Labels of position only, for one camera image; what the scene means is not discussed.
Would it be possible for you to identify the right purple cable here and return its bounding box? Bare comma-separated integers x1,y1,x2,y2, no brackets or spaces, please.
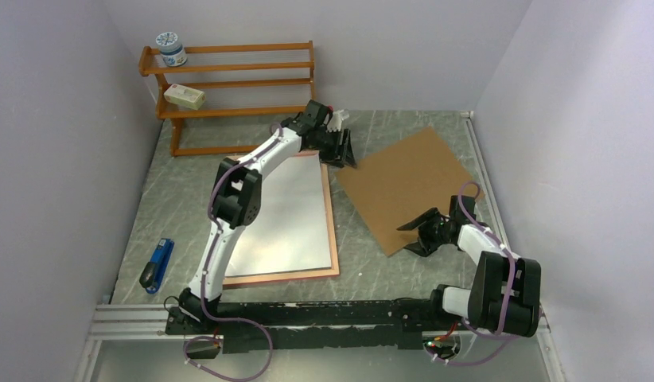
426,181,544,367

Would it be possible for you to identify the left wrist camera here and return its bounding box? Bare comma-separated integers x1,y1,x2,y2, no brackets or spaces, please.
326,109,349,132

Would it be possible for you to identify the small white carton box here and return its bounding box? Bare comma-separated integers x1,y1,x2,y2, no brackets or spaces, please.
163,84,205,110

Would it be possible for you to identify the aluminium rail frame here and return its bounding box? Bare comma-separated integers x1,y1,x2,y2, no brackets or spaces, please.
73,111,566,382

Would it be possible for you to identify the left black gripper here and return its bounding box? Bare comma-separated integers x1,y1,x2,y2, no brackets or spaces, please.
313,130,358,171

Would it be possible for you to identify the brown cardboard backing board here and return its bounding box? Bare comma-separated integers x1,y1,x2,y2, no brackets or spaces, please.
336,127,473,257

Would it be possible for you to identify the wooden three-tier shelf rack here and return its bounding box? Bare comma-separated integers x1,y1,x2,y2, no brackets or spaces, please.
138,41,317,157

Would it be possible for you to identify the blue seascape photo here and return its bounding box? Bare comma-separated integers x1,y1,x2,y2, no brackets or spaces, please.
227,155,334,279

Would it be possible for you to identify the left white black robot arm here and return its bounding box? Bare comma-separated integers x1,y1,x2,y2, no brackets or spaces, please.
178,100,356,334

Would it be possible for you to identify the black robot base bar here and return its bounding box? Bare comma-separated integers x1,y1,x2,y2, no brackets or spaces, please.
165,298,460,354

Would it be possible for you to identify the white blue-lidded jar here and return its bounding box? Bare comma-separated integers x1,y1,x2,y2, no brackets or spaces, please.
155,32,188,67

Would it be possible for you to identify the blue black stapler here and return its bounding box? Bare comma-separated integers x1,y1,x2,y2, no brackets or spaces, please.
138,238,174,294

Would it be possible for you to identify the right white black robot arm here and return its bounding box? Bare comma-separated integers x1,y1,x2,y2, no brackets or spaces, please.
399,195,542,337

